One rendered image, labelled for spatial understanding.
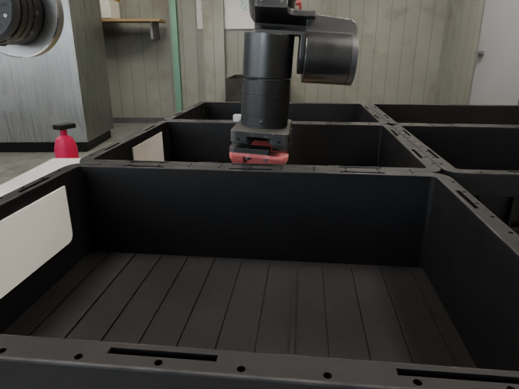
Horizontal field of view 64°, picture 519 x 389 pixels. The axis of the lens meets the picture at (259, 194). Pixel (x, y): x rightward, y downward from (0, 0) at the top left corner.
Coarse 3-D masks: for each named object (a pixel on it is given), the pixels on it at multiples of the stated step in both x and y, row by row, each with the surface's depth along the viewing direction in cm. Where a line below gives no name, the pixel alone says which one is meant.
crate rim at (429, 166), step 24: (168, 120) 74; (192, 120) 74; (120, 144) 55; (408, 144) 55; (312, 168) 44; (336, 168) 44; (360, 168) 44; (384, 168) 44; (408, 168) 44; (432, 168) 44
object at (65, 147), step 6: (54, 126) 264; (60, 126) 262; (66, 126) 266; (72, 126) 269; (60, 132) 267; (66, 132) 269; (60, 138) 266; (66, 138) 267; (72, 138) 270; (60, 144) 265; (66, 144) 266; (72, 144) 269; (54, 150) 268; (60, 150) 266; (66, 150) 266; (72, 150) 269; (60, 156) 267; (66, 156) 267; (72, 156) 269; (78, 156) 275
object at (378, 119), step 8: (200, 104) 96; (216, 104) 101; (224, 104) 101; (232, 104) 101; (240, 104) 100; (296, 104) 99; (304, 104) 99; (312, 104) 99; (320, 104) 98; (328, 104) 98; (336, 104) 98; (344, 104) 98; (352, 104) 98; (360, 104) 97; (184, 112) 84; (368, 112) 84; (200, 120) 74; (208, 120) 74; (216, 120) 74; (224, 120) 74; (232, 120) 74; (376, 120) 75; (384, 120) 74
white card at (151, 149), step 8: (160, 136) 69; (144, 144) 63; (152, 144) 66; (160, 144) 70; (136, 152) 60; (144, 152) 63; (152, 152) 66; (160, 152) 70; (136, 160) 60; (144, 160) 63; (152, 160) 66; (160, 160) 70
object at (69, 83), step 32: (64, 0) 406; (96, 0) 477; (64, 32) 415; (96, 32) 477; (0, 64) 424; (32, 64) 425; (64, 64) 425; (96, 64) 476; (0, 96) 435; (32, 96) 435; (64, 96) 436; (96, 96) 476; (0, 128) 446; (32, 128) 446; (96, 128) 476
